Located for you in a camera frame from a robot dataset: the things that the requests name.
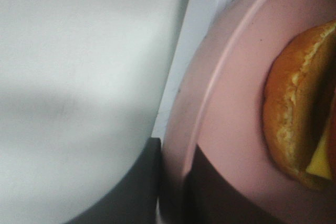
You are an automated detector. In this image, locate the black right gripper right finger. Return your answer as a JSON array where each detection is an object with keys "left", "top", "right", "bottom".
[{"left": 181, "top": 146, "right": 289, "bottom": 224}]

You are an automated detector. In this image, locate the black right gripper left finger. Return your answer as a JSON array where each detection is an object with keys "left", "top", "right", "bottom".
[{"left": 68, "top": 138, "right": 161, "bottom": 224}]

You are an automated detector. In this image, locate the pink round plate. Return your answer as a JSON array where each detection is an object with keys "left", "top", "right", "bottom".
[{"left": 159, "top": 0, "right": 335, "bottom": 223}]

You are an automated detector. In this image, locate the toy burger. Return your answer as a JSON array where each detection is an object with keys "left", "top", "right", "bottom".
[{"left": 262, "top": 21, "right": 335, "bottom": 190}]

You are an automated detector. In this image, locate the white microwave oven body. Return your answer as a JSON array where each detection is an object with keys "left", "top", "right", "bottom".
[{"left": 151, "top": 0, "right": 220, "bottom": 139}]

